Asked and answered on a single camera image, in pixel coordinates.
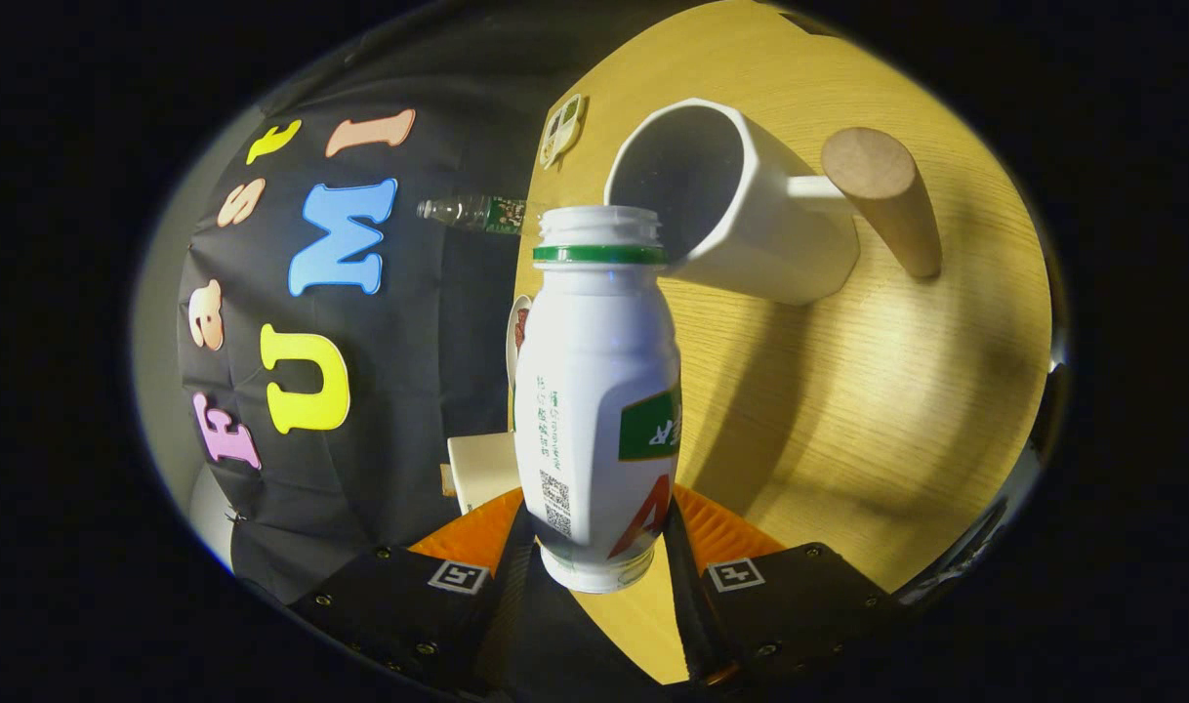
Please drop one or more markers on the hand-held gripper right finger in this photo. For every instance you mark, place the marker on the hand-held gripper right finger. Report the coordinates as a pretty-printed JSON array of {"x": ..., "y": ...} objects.
[{"x": 687, "y": 596}]

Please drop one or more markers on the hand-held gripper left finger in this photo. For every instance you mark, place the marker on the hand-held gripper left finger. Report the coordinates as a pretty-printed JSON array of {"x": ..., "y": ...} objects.
[{"x": 512, "y": 586}]

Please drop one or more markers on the clear plastic water bottle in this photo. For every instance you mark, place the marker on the clear plastic water bottle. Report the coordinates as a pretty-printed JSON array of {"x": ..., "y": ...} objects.
[{"x": 477, "y": 213}]

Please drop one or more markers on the white toaster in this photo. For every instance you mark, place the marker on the white toaster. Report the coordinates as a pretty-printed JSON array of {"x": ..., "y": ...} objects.
[{"x": 487, "y": 469}]

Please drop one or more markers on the toasted bread slice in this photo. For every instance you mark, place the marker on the toasted bread slice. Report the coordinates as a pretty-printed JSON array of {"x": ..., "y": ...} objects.
[{"x": 447, "y": 480}]

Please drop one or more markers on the white round plate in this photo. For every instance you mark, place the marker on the white round plate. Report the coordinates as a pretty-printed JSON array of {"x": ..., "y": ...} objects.
[{"x": 511, "y": 351}]

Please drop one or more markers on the red meat slice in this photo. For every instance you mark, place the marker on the red meat slice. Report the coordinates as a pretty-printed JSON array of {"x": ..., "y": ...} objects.
[{"x": 521, "y": 327}]

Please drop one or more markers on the wooden table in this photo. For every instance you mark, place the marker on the wooden table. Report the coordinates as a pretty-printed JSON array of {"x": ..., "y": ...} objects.
[{"x": 897, "y": 410}]

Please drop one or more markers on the white divided snack tray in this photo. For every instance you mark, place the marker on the white divided snack tray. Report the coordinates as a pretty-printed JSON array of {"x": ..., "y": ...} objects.
[{"x": 563, "y": 132}]

